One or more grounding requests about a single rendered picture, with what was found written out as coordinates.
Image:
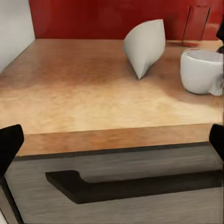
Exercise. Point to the water glass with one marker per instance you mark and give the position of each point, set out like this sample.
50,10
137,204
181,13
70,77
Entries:
194,26

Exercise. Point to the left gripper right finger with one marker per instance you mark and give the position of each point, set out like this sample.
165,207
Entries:
217,139

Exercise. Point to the fridge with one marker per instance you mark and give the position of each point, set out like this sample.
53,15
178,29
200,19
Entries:
16,34

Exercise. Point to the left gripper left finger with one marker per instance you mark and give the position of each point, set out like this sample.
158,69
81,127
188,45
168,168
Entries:
11,140

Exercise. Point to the cabinet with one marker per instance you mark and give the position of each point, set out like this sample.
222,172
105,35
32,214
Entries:
7,204

